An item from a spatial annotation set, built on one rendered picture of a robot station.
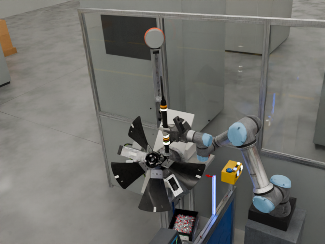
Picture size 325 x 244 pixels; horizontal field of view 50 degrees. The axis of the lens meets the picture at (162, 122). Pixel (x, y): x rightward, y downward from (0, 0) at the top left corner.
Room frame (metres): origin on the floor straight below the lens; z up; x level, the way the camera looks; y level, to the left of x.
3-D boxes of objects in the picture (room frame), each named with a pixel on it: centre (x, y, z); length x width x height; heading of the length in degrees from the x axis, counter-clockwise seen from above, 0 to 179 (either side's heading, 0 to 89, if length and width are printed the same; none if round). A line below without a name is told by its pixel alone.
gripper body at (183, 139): (1.96, -0.11, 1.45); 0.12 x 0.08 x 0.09; 57
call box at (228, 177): (2.07, -0.48, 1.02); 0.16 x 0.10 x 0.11; 147
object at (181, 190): (2.01, -0.07, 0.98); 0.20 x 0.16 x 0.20; 147
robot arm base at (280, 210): (1.61, -0.66, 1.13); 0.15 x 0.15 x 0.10
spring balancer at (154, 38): (2.74, 0.01, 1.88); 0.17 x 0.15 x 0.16; 57
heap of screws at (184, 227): (1.76, -0.09, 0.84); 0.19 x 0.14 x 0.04; 162
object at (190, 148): (2.61, -0.17, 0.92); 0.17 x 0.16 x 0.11; 147
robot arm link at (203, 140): (1.87, -0.24, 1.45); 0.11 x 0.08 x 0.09; 57
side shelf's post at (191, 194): (2.54, -0.22, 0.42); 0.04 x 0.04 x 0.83; 57
